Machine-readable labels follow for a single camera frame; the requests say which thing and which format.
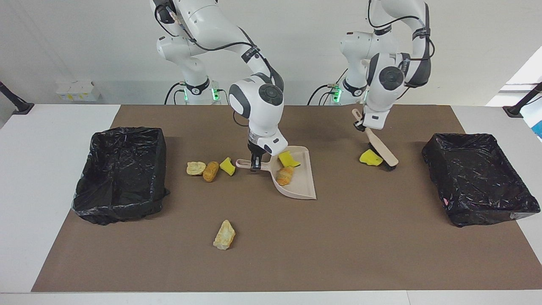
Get black base cable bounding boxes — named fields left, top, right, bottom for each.
left=164, top=83, right=188, bottom=105
left=307, top=66, right=348, bottom=105

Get black-bagged bin with pink spot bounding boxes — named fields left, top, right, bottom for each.
left=422, top=133, right=541, bottom=228

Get pale crusty bread chunk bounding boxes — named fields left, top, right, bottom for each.
left=213, top=219, right=236, bottom=251

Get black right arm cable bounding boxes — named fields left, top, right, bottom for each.
left=155, top=2, right=260, bottom=58

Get brown table mat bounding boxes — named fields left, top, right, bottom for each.
left=31, top=105, right=542, bottom=293

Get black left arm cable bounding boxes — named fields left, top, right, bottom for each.
left=367, top=0, right=436, bottom=61

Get beige brush with black bristles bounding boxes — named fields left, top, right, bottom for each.
left=351, top=108, right=399, bottom=171

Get orange toasted croissant piece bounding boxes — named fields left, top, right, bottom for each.
left=276, top=166, right=294, bottom=186

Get beige plastic dustpan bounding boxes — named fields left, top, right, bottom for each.
left=235, top=146, right=317, bottom=200

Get bin lined with black bag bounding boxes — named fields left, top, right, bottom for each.
left=71, top=126, right=171, bottom=226

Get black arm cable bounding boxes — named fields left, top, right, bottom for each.
left=367, top=0, right=436, bottom=61
left=155, top=2, right=260, bottom=58

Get brown bread roll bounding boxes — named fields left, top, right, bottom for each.
left=202, top=161, right=220, bottom=183

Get white power boxes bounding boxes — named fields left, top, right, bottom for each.
left=55, top=80, right=102, bottom=102

